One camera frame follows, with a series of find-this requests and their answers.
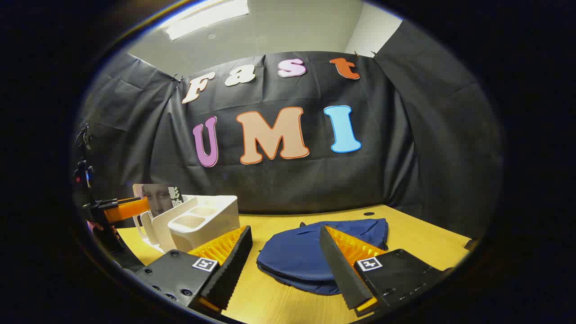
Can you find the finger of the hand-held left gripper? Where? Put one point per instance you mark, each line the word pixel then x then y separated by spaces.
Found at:
pixel 128 209

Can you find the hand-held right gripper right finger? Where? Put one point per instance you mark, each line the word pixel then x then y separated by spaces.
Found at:
pixel 339 270

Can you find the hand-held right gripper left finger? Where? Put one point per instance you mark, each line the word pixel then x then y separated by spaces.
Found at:
pixel 227 270

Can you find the dark portrait cover book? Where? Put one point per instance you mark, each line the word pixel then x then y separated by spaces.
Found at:
pixel 157 200

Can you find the blue schoolbag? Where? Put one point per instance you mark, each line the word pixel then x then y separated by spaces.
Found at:
pixel 292 256

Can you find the white plastic bookshelf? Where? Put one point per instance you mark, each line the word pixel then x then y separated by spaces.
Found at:
pixel 211 216

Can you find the black backdrop cloth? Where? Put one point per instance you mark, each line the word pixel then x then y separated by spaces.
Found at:
pixel 288 184

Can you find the ceiling light panel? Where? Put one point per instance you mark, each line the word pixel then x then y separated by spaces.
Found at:
pixel 207 18

